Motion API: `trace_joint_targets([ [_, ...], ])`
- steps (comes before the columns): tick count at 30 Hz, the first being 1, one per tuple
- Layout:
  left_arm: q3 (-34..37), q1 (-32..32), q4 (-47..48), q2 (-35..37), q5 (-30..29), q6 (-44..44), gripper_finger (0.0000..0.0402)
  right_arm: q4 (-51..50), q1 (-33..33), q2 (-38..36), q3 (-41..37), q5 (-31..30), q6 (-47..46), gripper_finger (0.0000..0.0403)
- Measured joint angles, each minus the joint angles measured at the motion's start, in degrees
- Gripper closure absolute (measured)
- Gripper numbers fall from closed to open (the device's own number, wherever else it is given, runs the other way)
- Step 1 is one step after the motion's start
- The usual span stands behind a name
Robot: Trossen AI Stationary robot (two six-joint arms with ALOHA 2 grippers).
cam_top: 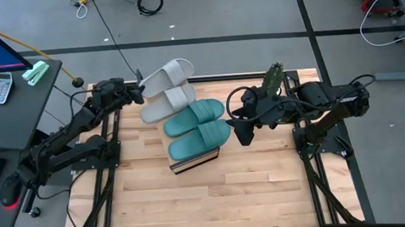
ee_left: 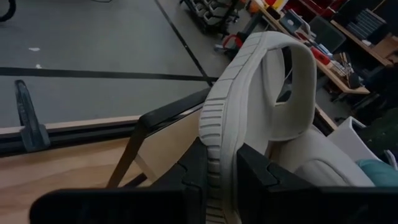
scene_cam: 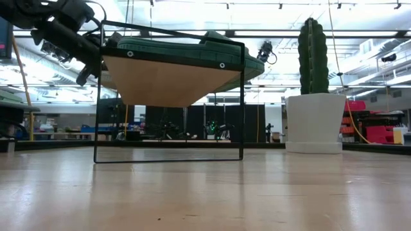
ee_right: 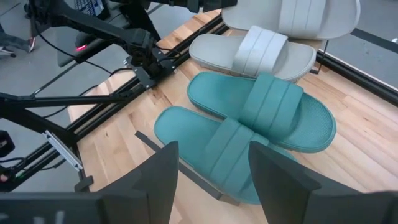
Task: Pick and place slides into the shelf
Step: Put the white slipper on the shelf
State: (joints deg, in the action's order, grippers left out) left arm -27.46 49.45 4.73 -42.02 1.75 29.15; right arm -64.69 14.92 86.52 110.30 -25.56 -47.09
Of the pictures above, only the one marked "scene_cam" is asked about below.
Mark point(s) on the background robot arms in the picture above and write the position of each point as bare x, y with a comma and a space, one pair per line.
212, 128

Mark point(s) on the white faceted plant pot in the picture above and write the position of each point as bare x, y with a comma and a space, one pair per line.
314, 122

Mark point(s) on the black partition screen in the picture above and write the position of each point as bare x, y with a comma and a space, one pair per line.
196, 118

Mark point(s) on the red storage bins rack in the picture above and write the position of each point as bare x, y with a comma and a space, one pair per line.
375, 133

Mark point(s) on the black hanging camera device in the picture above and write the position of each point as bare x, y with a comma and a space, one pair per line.
266, 51

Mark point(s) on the green rubber slide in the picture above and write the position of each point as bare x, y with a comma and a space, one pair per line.
192, 51

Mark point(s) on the green cactus plant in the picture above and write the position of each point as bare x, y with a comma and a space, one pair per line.
313, 57

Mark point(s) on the black ceiling fixture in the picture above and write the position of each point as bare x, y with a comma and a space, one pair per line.
389, 57

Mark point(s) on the small yellow box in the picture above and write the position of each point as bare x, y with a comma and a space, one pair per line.
398, 136

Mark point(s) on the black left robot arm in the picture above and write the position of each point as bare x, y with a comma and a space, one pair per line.
64, 38

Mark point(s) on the computer monitor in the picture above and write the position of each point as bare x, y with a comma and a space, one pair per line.
4, 38

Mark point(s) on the black aluminium rig frame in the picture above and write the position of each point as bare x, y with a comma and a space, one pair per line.
266, 145

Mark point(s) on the black background monitor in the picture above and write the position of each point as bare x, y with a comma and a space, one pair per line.
109, 112

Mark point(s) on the wooden shelf black metal frame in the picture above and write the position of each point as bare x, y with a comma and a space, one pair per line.
167, 83

